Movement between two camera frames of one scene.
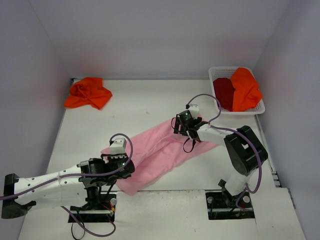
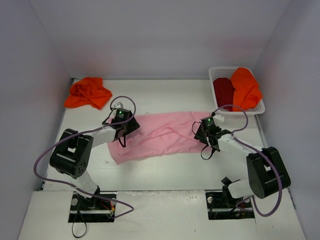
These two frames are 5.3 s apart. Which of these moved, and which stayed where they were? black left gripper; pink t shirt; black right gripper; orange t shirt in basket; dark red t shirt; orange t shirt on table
Moved: pink t shirt; black left gripper; black right gripper
Stayed: dark red t shirt; orange t shirt on table; orange t shirt in basket
